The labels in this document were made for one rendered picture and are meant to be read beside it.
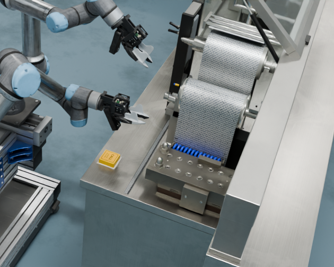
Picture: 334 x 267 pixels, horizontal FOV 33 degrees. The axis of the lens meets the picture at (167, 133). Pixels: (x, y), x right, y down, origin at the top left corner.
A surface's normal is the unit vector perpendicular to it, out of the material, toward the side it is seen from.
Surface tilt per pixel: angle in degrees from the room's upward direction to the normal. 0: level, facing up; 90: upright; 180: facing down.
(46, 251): 0
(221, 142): 90
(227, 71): 92
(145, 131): 0
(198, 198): 90
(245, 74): 92
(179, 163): 0
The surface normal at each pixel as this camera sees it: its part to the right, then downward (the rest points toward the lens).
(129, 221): -0.33, 0.57
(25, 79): 0.68, 0.47
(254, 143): 0.14, -0.76
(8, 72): -0.50, -0.27
